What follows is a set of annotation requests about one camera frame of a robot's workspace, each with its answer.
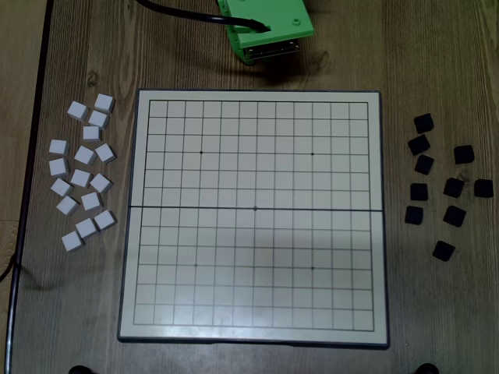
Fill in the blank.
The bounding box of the black cube stone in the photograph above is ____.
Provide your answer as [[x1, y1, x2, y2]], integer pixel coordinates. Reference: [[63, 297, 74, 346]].
[[404, 205, 425, 226], [432, 240, 456, 263], [443, 177, 465, 199], [473, 178, 494, 199], [413, 154, 436, 175], [443, 205, 468, 228], [453, 144, 476, 165], [412, 112, 435, 135], [409, 182, 430, 202], [407, 134, 432, 157]]

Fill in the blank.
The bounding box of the white folding go board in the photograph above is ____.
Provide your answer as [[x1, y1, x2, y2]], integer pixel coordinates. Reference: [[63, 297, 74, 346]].
[[116, 88, 391, 351]]

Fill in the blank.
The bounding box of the white cube stone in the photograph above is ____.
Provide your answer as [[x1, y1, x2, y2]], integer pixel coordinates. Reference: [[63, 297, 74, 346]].
[[94, 93, 116, 115], [73, 145, 97, 166], [48, 139, 70, 156], [75, 217, 98, 240], [50, 177, 75, 199], [55, 195, 81, 217], [80, 191, 104, 212], [61, 230, 85, 253], [94, 143, 118, 164], [48, 157, 70, 177], [87, 110, 111, 129], [94, 210, 118, 232], [82, 125, 103, 143], [89, 172, 114, 194], [66, 101, 90, 122], [69, 168, 93, 189]]

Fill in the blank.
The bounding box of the green camera mount box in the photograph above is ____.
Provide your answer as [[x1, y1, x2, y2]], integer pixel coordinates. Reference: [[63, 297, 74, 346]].
[[225, 0, 315, 66]]

